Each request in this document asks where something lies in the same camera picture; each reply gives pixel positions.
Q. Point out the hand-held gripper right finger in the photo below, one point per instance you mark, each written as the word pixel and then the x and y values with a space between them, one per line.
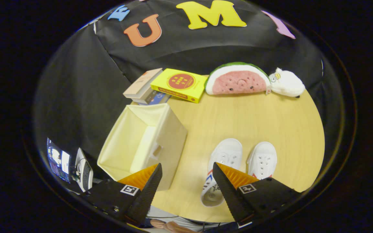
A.
pixel 230 194

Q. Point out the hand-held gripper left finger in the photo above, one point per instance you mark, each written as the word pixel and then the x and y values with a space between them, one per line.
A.
pixel 144 197

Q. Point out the white canvas shoe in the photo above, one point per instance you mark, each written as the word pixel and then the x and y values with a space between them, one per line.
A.
pixel 264 160
pixel 228 152

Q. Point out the beige fabric storage box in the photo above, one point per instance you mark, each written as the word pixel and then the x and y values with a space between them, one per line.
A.
pixel 167 142

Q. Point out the person's clothing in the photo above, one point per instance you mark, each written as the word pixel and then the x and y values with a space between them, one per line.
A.
pixel 160 215

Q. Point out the white electronic device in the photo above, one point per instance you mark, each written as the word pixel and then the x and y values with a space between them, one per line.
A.
pixel 84 170

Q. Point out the lit computer screen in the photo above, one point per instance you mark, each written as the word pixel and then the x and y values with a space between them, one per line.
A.
pixel 58 160

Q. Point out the beige book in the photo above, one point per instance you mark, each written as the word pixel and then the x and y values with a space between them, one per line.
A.
pixel 141 85

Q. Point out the watermelon slice plush toy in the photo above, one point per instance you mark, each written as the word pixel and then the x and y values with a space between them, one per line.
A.
pixel 238 81

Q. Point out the yellow book with red circle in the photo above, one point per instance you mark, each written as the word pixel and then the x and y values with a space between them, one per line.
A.
pixel 181 82

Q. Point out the black backdrop cloth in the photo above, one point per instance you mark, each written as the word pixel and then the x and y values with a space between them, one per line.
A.
pixel 76 97

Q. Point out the white plush toy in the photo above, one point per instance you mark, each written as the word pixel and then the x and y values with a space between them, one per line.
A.
pixel 288 84

